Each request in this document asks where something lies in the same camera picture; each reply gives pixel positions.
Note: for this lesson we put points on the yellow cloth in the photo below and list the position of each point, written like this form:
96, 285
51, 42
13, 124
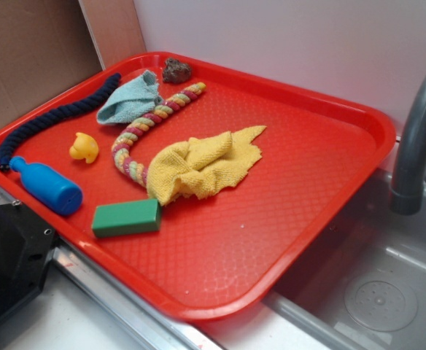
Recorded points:
203, 167

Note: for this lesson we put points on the red plastic tray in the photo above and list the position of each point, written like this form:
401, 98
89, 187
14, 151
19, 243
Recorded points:
212, 258

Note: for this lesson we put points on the blue plastic bottle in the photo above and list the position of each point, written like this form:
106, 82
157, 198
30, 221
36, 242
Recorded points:
49, 187

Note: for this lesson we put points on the brown cardboard panel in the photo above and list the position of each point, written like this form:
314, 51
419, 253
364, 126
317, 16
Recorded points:
47, 47

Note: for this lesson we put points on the grey plastic sink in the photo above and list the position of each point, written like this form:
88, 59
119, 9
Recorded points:
361, 284

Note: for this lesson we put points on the grey faucet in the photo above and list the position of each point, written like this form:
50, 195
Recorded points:
409, 173

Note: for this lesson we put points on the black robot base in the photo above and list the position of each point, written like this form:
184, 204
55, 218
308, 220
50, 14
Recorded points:
26, 249

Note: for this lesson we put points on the light blue cloth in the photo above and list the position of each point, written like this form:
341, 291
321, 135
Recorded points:
131, 100

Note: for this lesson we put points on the yellow rubber duck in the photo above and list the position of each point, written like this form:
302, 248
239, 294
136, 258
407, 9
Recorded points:
84, 148

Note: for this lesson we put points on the brown rock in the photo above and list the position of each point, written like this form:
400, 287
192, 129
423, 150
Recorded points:
175, 71

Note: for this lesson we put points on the green rectangular block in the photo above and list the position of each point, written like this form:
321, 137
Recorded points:
127, 218

